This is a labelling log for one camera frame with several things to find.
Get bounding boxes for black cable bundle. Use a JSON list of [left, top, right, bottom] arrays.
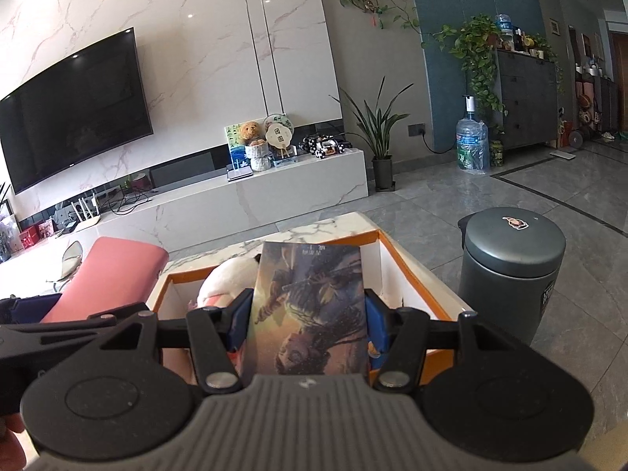
[[112, 187, 154, 215]]

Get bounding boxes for black flat-screen television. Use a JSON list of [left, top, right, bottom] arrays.
[[0, 27, 154, 194]]

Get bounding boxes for grey trash can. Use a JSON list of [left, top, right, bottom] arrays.
[[457, 207, 567, 344]]

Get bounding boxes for red gift box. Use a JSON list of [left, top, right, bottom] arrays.
[[18, 226, 41, 252]]

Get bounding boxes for dark grey cabinet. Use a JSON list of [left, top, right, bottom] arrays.
[[495, 49, 560, 150]]

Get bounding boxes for panda plush toy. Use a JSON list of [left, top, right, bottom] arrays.
[[196, 254, 261, 307]]

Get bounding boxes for white router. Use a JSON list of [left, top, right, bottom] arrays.
[[69, 195, 102, 231]]

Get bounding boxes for potted long-leaf plant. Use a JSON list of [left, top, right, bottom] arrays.
[[330, 76, 410, 192]]

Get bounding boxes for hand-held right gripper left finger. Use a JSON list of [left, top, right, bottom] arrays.
[[98, 289, 256, 396]]

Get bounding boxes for brown teddy bear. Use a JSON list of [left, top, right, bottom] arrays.
[[239, 121, 262, 147]]

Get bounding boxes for round painted fan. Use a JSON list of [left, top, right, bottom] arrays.
[[264, 114, 296, 138]]

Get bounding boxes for black white patterned toy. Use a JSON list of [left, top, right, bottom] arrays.
[[299, 133, 354, 159]]

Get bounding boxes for orange cardboard box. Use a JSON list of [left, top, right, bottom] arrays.
[[147, 228, 464, 388]]

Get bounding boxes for blue green painting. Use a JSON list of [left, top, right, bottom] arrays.
[[225, 122, 256, 173]]

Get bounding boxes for illustrated book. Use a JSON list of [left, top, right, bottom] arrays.
[[248, 240, 370, 378]]

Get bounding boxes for large water bottle with pump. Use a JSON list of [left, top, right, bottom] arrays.
[[455, 95, 490, 176]]

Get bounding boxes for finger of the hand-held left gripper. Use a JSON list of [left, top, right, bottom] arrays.
[[0, 294, 121, 349]]

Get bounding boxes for person's left hand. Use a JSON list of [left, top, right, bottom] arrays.
[[0, 414, 27, 471]]

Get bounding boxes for hanging vine plant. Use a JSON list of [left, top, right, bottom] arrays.
[[332, 0, 423, 35]]

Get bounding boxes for beige fan ornament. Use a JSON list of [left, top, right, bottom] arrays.
[[265, 125, 294, 152]]

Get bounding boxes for pink folder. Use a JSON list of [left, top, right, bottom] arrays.
[[42, 236, 170, 325]]

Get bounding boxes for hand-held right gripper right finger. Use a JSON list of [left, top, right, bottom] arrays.
[[364, 288, 496, 396]]

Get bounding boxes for marble TV console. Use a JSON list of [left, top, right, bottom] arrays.
[[0, 147, 370, 280]]

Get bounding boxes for trailing vine plant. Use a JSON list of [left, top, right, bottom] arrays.
[[424, 14, 508, 119]]

